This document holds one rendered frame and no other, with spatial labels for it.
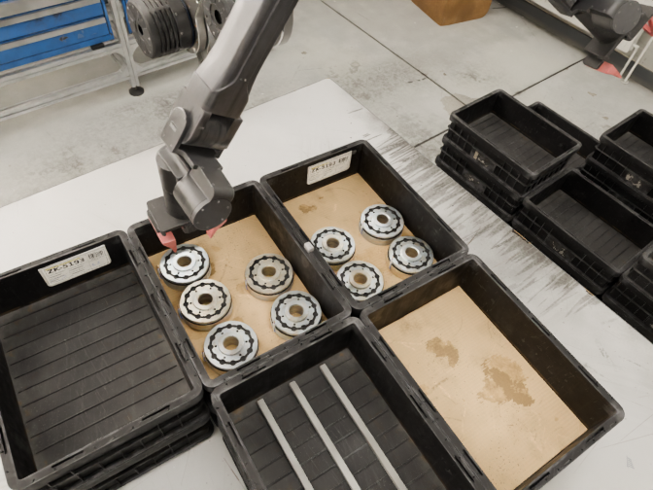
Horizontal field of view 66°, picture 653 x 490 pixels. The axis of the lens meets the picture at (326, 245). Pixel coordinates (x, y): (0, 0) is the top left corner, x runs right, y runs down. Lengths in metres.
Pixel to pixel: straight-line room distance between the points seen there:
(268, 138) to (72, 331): 0.82
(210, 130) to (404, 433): 0.63
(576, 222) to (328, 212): 1.15
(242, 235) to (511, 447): 0.70
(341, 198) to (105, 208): 0.63
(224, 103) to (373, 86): 2.47
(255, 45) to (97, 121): 2.29
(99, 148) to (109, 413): 1.89
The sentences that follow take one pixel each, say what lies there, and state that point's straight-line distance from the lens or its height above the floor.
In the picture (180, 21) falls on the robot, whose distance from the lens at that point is 1.72.
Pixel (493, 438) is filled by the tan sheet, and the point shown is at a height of 0.83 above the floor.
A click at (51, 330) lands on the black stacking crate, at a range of 1.13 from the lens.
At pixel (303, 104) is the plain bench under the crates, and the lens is 1.74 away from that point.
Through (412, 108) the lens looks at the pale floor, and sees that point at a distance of 2.99.
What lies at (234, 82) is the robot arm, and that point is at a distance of 0.66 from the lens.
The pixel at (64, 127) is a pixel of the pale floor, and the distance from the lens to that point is 2.91.
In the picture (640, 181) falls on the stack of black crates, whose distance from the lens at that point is 2.18.
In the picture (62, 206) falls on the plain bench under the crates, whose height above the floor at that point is 0.70.
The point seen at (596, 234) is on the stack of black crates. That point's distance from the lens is 2.11.
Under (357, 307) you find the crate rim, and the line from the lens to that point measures 0.96.
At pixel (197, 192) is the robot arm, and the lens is 0.68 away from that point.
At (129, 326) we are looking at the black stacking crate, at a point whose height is 0.83.
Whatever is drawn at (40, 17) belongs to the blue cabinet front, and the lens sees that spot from 2.72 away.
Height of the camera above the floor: 1.75
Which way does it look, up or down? 52 degrees down
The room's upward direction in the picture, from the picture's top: 7 degrees clockwise
